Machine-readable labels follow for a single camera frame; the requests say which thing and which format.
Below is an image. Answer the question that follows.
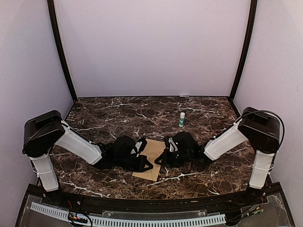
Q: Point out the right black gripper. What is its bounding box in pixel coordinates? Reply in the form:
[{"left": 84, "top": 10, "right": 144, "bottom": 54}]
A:
[{"left": 154, "top": 148, "right": 192, "bottom": 168}]

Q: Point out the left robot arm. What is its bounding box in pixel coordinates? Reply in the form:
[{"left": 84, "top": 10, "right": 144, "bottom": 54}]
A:
[{"left": 22, "top": 110, "right": 153, "bottom": 206}]

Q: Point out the black front table rail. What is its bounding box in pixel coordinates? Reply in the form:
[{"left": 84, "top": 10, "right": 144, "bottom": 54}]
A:
[{"left": 47, "top": 175, "right": 266, "bottom": 213}]

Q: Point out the white slotted cable duct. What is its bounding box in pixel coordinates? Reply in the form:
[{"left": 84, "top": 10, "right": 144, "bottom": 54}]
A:
[{"left": 30, "top": 202, "right": 226, "bottom": 227}]

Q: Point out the right black corner post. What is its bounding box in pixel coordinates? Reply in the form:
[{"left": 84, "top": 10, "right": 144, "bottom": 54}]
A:
[{"left": 229, "top": 0, "right": 258, "bottom": 103}]

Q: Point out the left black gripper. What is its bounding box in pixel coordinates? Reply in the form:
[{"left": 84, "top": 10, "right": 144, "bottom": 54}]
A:
[{"left": 115, "top": 155, "right": 153, "bottom": 173}]

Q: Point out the left black corner post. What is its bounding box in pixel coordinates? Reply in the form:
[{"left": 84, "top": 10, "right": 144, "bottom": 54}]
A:
[{"left": 47, "top": 0, "right": 78, "bottom": 102}]

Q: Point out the black corner post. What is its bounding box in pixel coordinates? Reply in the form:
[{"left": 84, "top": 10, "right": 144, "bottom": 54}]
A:
[
  {"left": 229, "top": 0, "right": 258, "bottom": 103},
  {"left": 47, "top": 0, "right": 78, "bottom": 102}
]

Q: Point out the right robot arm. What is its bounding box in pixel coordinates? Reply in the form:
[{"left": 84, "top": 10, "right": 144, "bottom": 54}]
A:
[{"left": 154, "top": 107, "right": 285, "bottom": 205}]

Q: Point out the brown paper envelope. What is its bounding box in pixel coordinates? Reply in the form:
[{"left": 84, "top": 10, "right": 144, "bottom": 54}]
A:
[{"left": 132, "top": 139, "right": 165, "bottom": 182}]

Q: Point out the white green glue stick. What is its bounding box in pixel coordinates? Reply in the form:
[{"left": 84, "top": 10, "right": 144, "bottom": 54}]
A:
[{"left": 178, "top": 112, "right": 185, "bottom": 128}]

